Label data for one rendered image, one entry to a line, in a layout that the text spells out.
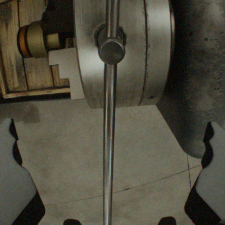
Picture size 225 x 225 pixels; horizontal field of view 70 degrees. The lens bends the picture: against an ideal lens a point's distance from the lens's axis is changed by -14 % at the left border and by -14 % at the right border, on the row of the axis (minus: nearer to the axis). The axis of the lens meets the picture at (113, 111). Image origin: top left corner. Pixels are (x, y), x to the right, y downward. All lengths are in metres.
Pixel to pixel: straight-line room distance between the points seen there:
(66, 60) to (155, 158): 1.68
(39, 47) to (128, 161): 1.67
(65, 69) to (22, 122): 1.51
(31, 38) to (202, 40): 0.30
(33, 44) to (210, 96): 0.32
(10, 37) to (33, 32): 0.30
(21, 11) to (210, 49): 0.57
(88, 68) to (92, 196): 2.12
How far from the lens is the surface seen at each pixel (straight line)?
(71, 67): 0.37
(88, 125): 1.68
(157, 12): 0.25
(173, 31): 0.30
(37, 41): 0.37
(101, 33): 0.24
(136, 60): 0.24
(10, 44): 0.67
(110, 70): 0.17
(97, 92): 0.28
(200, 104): 0.29
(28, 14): 0.65
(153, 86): 0.28
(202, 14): 0.27
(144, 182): 2.16
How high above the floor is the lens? 1.47
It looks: 66 degrees down
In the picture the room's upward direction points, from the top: 176 degrees clockwise
